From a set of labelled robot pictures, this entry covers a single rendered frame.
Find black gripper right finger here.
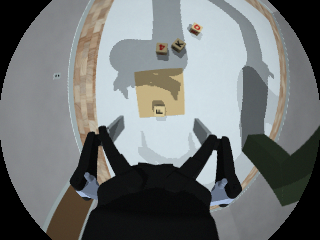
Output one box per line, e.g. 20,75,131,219
164,118,242,207

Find tan flat mat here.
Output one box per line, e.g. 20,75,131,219
134,68,185,118

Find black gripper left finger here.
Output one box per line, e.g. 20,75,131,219
70,116,144,201

